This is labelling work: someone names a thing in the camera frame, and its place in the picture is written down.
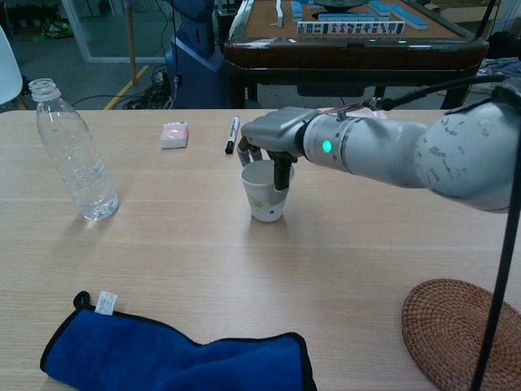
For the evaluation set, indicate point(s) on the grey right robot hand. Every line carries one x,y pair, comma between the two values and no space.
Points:
277,130

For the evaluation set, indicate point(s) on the white floral paper cup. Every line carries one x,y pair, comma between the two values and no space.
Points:
264,209

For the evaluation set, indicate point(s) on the clear plastic water bottle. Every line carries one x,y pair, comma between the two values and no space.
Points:
77,163

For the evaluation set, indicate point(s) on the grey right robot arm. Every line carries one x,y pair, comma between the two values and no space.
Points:
407,150

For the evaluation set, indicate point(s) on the black white marker pen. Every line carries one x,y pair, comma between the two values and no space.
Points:
232,134

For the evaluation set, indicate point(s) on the pink white wet wipes pack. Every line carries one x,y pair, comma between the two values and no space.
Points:
376,115

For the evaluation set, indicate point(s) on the blue machine base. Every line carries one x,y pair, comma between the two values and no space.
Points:
195,69

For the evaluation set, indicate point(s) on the small pink tissue pack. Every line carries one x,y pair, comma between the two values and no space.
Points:
175,136

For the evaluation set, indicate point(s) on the dark wood mahjong table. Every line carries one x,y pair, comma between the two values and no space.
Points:
354,55

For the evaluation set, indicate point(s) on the white face mahjong tile row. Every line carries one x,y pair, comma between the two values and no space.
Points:
350,27

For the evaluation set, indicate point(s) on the blue mahjong tile row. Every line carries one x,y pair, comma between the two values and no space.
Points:
409,18
350,16

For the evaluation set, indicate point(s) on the wooden pole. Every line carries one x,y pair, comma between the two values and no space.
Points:
131,40

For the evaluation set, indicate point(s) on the white plastic basket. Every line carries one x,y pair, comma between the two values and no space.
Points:
486,88

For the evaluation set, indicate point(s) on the black tripod stand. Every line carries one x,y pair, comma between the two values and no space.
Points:
486,18

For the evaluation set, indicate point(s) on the blue microfiber cloth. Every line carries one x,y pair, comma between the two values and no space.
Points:
142,358

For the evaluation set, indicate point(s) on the brown woven rattan coaster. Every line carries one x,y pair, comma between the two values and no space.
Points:
447,334

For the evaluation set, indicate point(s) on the white chair with wooden legs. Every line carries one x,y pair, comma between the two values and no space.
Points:
7,69

